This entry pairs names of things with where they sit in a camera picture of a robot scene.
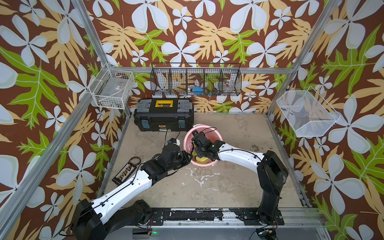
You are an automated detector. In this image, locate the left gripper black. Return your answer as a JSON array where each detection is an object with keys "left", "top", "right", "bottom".
[{"left": 165, "top": 150, "right": 194, "bottom": 172}]

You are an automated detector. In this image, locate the yellow microfiber cloth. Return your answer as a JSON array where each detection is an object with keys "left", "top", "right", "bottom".
[{"left": 192, "top": 151, "right": 212, "bottom": 165}]

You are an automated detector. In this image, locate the pink plastic bucket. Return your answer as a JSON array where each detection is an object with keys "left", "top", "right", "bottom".
[{"left": 184, "top": 124, "right": 225, "bottom": 167}]

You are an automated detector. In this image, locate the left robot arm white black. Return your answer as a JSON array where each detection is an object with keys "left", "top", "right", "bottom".
[{"left": 69, "top": 143, "right": 193, "bottom": 240}]

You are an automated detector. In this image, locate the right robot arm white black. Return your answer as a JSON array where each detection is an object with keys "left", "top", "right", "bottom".
[{"left": 192, "top": 130, "right": 289, "bottom": 225}]

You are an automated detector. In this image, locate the black plastic toolbox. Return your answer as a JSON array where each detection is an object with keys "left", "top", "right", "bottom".
[{"left": 134, "top": 99, "right": 195, "bottom": 132}]

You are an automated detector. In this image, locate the blue object in black basket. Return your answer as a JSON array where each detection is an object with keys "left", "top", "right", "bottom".
[{"left": 192, "top": 87, "right": 204, "bottom": 96}]

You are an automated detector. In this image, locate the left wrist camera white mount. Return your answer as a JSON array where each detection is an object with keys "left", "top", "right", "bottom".
[{"left": 167, "top": 138, "right": 181, "bottom": 146}]

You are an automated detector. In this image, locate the black connector board with wires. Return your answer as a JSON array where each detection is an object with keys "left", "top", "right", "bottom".
[{"left": 112, "top": 157, "right": 142, "bottom": 186}]

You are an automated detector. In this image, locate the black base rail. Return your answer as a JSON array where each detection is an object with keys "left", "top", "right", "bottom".
[{"left": 150, "top": 208, "right": 267, "bottom": 226}]

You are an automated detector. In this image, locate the black wire basket back wall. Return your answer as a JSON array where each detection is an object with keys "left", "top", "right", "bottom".
[{"left": 149, "top": 63, "right": 243, "bottom": 97}]

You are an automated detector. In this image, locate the white wire basket left wall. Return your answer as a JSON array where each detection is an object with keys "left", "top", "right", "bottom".
[{"left": 90, "top": 64, "right": 135, "bottom": 110}]

